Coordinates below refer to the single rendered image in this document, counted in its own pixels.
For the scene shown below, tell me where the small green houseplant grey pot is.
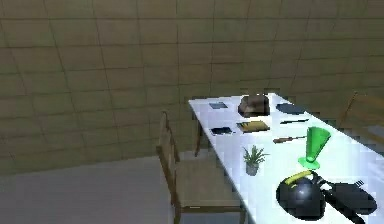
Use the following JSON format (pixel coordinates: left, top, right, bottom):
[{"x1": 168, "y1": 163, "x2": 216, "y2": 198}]
[{"x1": 242, "y1": 145, "x2": 270, "y2": 177}]

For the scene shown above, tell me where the brown wooden chair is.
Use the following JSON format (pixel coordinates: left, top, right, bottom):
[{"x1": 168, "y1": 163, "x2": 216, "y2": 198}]
[{"x1": 155, "y1": 110, "x2": 248, "y2": 224}]

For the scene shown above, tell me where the black kettle yellow handle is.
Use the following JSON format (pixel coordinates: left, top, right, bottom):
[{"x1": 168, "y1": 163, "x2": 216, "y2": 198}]
[{"x1": 275, "y1": 170, "x2": 327, "y2": 222}]

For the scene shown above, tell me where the green cone vase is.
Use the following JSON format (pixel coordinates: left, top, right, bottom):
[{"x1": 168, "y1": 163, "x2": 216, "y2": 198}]
[{"x1": 297, "y1": 126, "x2": 332, "y2": 171}]

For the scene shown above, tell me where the white table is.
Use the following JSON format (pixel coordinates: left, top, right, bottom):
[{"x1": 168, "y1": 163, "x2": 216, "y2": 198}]
[{"x1": 187, "y1": 92, "x2": 384, "y2": 224}]

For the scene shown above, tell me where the brown handled knife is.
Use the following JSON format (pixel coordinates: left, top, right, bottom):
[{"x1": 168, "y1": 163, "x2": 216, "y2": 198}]
[{"x1": 272, "y1": 135, "x2": 308, "y2": 145}]

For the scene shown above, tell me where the dark yellow book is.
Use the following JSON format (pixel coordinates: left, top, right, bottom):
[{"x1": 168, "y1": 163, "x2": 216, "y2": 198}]
[{"x1": 236, "y1": 120, "x2": 271, "y2": 134}]

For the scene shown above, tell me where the black pan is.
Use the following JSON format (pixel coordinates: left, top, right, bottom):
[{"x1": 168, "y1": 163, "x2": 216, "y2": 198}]
[{"x1": 320, "y1": 179, "x2": 378, "y2": 224}]

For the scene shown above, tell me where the brown box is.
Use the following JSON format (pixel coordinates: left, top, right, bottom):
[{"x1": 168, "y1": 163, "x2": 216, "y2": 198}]
[{"x1": 237, "y1": 94, "x2": 271, "y2": 118}]

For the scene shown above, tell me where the black knife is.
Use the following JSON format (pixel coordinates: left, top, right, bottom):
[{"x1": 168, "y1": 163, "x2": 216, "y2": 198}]
[{"x1": 279, "y1": 118, "x2": 310, "y2": 125}]

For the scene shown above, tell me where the dark blue phone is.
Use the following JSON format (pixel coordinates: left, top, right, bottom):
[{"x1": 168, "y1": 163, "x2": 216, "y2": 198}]
[{"x1": 210, "y1": 126, "x2": 235, "y2": 136}]

